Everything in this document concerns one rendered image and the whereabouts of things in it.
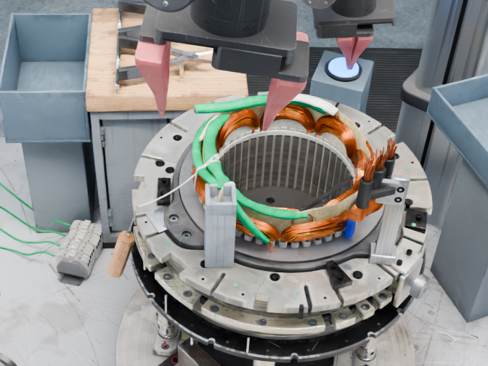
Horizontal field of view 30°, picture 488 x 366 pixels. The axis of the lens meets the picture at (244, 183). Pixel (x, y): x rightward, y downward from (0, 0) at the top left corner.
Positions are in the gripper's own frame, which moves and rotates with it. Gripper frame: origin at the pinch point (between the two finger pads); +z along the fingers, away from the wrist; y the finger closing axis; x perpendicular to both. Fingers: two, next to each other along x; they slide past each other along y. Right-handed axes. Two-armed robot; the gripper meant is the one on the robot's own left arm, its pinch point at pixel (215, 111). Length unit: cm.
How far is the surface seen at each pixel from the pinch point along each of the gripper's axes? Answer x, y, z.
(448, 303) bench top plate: 26, 36, 49
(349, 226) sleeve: 5.7, 14.6, 16.4
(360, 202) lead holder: 1.8, 14.0, 9.3
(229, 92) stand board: 32.6, 1.4, 22.9
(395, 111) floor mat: 161, 54, 119
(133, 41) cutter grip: 37.7, -11.4, 21.1
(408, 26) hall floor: 208, 60, 118
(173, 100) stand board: 31.1, -5.3, 24.2
